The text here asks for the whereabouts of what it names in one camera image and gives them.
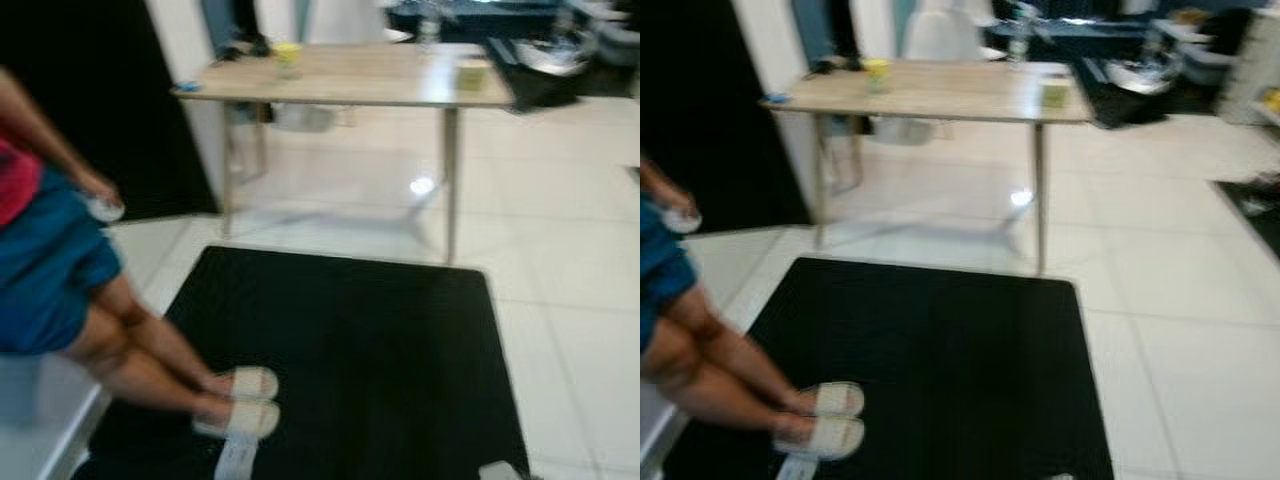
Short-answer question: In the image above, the person in blue shorts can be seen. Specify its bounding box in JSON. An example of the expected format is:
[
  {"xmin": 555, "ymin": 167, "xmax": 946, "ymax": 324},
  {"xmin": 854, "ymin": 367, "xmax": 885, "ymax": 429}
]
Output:
[
  {"xmin": 640, "ymin": 155, "xmax": 816, "ymax": 441},
  {"xmin": 0, "ymin": 65, "xmax": 236, "ymax": 416}
]

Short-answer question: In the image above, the shiny steel basin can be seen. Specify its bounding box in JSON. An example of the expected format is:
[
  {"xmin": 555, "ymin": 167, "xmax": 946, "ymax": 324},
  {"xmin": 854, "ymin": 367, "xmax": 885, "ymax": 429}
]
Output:
[
  {"xmin": 515, "ymin": 35, "xmax": 601, "ymax": 79},
  {"xmin": 1100, "ymin": 50, "xmax": 1186, "ymax": 96}
]

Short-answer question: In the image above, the white sandal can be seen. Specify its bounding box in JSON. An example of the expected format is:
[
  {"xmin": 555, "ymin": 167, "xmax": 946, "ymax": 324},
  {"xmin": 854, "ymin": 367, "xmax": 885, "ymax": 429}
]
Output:
[
  {"xmin": 775, "ymin": 417, "xmax": 866, "ymax": 461},
  {"xmin": 193, "ymin": 400, "xmax": 281, "ymax": 439},
  {"xmin": 808, "ymin": 382, "xmax": 866, "ymax": 417},
  {"xmin": 222, "ymin": 366, "xmax": 280, "ymax": 401}
]

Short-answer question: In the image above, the light wooden table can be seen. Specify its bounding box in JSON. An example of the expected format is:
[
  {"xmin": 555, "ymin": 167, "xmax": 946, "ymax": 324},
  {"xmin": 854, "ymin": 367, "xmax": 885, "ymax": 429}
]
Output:
[
  {"xmin": 760, "ymin": 58, "xmax": 1096, "ymax": 276},
  {"xmin": 172, "ymin": 42, "xmax": 516, "ymax": 266}
]

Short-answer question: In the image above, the black floor mat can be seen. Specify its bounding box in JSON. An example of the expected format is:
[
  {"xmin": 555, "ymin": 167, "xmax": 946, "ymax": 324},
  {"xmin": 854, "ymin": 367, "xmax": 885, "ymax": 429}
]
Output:
[
  {"xmin": 75, "ymin": 245, "xmax": 531, "ymax": 480},
  {"xmin": 662, "ymin": 255, "xmax": 1116, "ymax": 480},
  {"xmin": 1212, "ymin": 175, "xmax": 1280, "ymax": 261}
]

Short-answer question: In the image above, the white plastic chair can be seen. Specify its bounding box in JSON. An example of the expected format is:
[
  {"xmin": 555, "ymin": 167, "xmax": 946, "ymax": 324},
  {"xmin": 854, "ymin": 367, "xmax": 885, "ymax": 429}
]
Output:
[{"xmin": 870, "ymin": 10, "xmax": 986, "ymax": 146}]

